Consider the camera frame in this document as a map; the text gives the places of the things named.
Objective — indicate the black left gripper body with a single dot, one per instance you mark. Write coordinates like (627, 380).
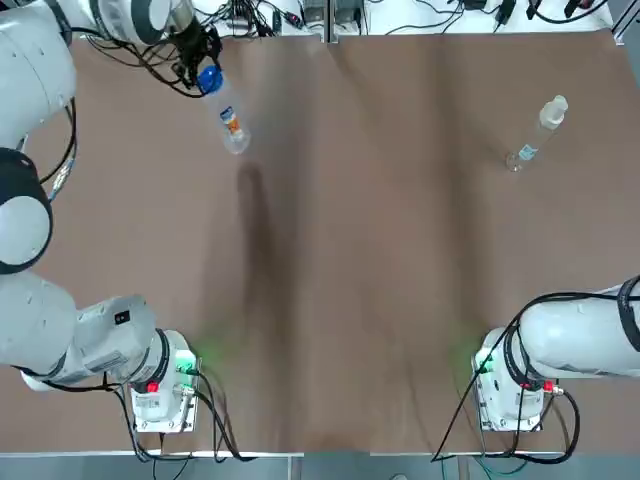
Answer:
(195, 42)

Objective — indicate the clear drink bottle blue cap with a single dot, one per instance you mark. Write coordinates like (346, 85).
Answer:
(227, 115)

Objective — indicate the clear slim condiment bottle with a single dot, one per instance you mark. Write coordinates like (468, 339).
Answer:
(542, 127)

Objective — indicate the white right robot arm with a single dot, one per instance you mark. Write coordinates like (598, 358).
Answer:
(575, 340)

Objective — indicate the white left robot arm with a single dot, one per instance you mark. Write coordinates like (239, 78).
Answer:
(30, 50)

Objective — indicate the aluminium frame post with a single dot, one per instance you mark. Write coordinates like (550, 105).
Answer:
(331, 20)

